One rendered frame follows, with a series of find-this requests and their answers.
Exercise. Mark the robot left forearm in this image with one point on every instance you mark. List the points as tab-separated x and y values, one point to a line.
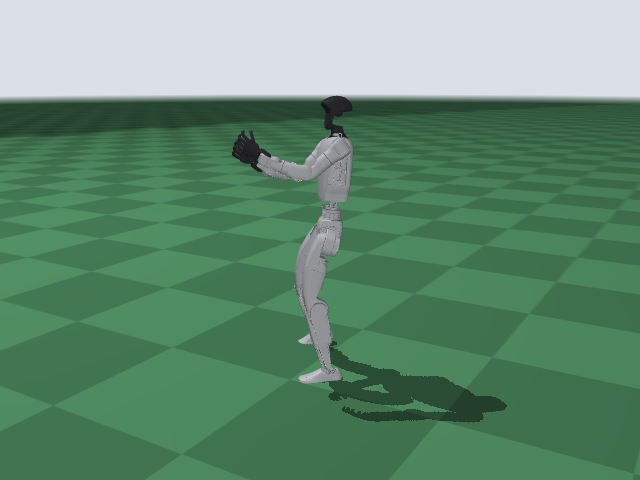
291	170

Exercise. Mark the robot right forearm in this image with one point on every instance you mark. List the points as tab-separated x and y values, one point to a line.
267	173

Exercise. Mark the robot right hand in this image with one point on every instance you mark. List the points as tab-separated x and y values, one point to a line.
245	159

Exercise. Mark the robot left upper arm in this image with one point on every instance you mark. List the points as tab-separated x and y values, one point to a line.
338	150

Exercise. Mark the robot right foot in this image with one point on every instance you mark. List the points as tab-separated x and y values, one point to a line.
307	339

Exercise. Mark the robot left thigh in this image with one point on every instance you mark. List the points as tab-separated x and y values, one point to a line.
315	268

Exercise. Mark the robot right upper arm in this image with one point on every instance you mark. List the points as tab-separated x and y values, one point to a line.
311	159

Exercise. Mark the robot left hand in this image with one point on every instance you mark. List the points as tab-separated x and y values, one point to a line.
250	147

